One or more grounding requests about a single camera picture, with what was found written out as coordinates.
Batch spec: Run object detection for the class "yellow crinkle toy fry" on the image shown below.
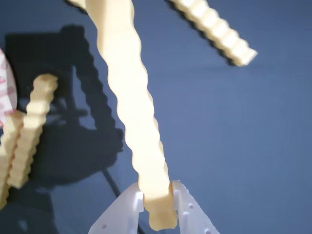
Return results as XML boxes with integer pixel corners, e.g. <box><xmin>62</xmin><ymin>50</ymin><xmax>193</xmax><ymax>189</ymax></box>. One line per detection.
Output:
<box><xmin>167</xmin><ymin>0</ymin><xmax>258</xmax><ymax>67</ymax></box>
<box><xmin>6</xmin><ymin>74</ymin><xmax>59</xmax><ymax>189</ymax></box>
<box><xmin>64</xmin><ymin>0</ymin><xmax>178</xmax><ymax>231</ymax></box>
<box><xmin>0</xmin><ymin>110</ymin><xmax>24</xmax><ymax>205</ymax></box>

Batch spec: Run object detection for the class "red fries clips box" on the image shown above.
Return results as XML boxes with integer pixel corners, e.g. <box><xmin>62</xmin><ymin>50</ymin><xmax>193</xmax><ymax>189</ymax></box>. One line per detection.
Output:
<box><xmin>0</xmin><ymin>47</ymin><xmax>18</xmax><ymax>128</ymax></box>

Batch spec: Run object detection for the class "dark grey work mat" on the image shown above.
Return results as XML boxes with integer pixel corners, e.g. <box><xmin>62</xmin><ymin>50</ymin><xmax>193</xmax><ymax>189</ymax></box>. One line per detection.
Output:
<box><xmin>0</xmin><ymin>0</ymin><xmax>312</xmax><ymax>234</ymax></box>

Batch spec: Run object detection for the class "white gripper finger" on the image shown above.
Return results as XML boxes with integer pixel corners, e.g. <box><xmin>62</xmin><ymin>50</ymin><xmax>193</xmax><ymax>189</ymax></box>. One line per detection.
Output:
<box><xmin>87</xmin><ymin>183</ymin><xmax>145</xmax><ymax>234</ymax></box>
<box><xmin>171</xmin><ymin>179</ymin><xmax>220</xmax><ymax>234</ymax></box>

